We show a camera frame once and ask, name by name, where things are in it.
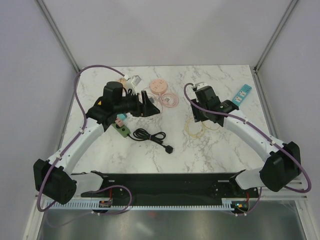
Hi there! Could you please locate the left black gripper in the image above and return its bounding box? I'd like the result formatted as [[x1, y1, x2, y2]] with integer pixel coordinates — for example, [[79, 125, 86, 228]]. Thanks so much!
[[114, 91, 160, 118]]

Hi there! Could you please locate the yellow thin cable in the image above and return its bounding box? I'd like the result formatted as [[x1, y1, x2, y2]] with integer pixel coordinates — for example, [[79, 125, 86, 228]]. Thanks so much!
[[184, 116, 222, 139]]

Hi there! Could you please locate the teal plug adapter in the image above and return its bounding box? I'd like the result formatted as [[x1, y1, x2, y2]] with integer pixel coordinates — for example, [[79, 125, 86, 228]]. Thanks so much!
[[117, 113, 128, 121]]

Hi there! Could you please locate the green power strip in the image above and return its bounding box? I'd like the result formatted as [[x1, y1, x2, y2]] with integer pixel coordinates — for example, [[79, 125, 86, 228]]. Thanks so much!
[[111, 123, 131, 138]]

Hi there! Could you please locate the pink small plug adapter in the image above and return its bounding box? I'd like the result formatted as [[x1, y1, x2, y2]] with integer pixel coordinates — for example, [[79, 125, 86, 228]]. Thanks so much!
[[115, 118, 124, 128]]

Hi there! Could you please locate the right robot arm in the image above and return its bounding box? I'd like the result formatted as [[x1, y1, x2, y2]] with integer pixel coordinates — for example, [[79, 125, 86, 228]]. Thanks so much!
[[190, 82, 302, 197]]

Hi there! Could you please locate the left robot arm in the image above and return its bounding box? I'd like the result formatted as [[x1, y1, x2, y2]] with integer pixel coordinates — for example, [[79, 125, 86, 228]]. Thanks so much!
[[33, 81, 160, 205]]

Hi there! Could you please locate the beige cube plug adapter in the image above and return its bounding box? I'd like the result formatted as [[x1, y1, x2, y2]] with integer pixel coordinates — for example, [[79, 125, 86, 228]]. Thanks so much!
[[117, 77, 127, 86]]

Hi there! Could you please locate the pink round power strip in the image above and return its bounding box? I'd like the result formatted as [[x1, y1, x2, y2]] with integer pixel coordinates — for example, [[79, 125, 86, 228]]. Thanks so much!
[[149, 78, 168, 95]]

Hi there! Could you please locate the teal power strip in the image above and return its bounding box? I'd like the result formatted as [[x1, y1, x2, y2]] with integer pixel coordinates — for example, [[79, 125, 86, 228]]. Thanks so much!
[[232, 84, 252, 107]]

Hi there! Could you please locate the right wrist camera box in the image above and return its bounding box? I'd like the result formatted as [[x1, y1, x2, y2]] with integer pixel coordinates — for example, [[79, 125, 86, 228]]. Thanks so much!
[[192, 82, 208, 92]]

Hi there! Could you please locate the black coiled power cord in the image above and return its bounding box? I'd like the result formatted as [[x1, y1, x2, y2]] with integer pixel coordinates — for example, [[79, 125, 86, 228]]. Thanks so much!
[[127, 127, 174, 154]]

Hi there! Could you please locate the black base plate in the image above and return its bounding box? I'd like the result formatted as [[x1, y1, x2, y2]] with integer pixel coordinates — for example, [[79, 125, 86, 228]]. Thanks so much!
[[81, 171, 259, 206]]

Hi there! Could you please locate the white slotted cable duct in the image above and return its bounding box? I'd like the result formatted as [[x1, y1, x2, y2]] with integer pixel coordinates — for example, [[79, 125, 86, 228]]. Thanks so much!
[[49, 198, 249, 211]]

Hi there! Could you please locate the right aluminium frame post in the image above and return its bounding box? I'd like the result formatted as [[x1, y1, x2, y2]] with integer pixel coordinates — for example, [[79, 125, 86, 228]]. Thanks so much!
[[251, 0, 300, 75]]

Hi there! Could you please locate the aluminium frame post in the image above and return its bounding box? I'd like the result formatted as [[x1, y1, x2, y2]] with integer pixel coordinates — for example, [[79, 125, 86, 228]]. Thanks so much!
[[251, 0, 300, 75], [34, 0, 80, 72]]

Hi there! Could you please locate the left aluminium frame post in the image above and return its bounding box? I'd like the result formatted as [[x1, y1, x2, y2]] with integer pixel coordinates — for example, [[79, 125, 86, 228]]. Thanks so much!
[[34, 0, 80, 72]]

